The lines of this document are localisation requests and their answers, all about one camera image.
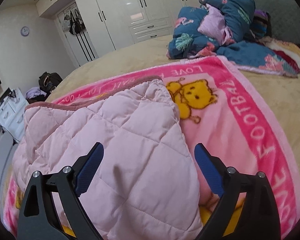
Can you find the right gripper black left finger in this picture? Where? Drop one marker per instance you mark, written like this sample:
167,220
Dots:
38,218

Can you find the pink quilted jacket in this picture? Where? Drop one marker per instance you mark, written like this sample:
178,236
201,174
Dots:
146,186

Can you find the lilac clothes pile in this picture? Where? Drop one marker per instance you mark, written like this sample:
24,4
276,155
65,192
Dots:
34,92

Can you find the white drawer chest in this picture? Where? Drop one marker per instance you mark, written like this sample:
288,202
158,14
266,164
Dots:
12,111

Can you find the pink cartoon bear blanket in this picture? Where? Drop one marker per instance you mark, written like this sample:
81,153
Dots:
219,108

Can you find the tan bed cover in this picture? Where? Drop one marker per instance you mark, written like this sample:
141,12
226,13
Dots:
282,94

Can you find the black bag on floor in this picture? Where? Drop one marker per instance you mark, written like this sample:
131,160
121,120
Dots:
49,81

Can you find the red yellow striped blanket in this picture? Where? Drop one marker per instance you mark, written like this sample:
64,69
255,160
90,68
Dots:
285,51

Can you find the white door with hanging bags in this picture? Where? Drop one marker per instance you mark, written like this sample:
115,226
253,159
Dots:
77,38

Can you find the blue flamingo print quilt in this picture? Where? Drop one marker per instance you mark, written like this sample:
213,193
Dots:
229,28

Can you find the grey padded headboard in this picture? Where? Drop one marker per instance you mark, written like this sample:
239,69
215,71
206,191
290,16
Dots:
284,18

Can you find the white glossy wardrobe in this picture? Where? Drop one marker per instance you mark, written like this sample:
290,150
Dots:
116,24

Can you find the round purple wall clock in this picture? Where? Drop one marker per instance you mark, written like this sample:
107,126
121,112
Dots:
25,31

